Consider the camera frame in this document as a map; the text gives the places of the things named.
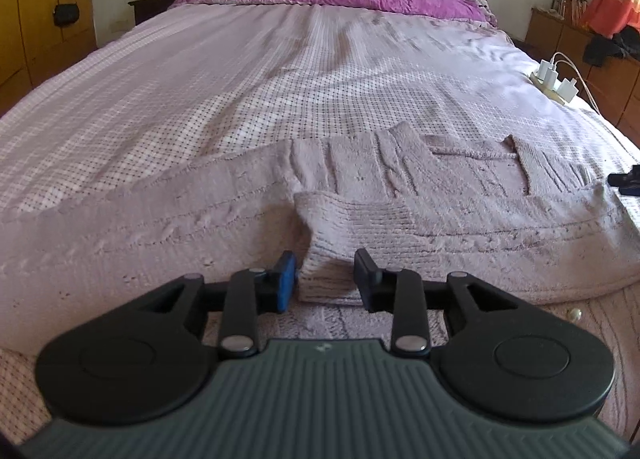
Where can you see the wooden wardrobe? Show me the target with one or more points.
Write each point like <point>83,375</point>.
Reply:
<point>33,49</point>

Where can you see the pink checkered bed sheet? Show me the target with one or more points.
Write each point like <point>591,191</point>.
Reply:
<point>207,80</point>

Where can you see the dark wooden nightstand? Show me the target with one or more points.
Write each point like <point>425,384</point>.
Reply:
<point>144,10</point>

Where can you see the beige power strip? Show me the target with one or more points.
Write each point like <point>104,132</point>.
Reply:
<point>550,93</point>

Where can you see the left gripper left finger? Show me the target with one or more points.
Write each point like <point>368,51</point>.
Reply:
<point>251,293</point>

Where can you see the row of books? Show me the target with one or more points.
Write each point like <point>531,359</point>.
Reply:
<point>571,11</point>

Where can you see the white charger plug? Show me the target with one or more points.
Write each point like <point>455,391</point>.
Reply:
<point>546,74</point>
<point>567,90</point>

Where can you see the lilac cable knit cardigan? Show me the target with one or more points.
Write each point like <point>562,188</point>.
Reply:
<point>525,219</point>

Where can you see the black garment on sideboard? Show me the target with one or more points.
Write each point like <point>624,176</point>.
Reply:
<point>622,45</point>

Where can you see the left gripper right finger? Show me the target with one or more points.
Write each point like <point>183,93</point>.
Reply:
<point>399,292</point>

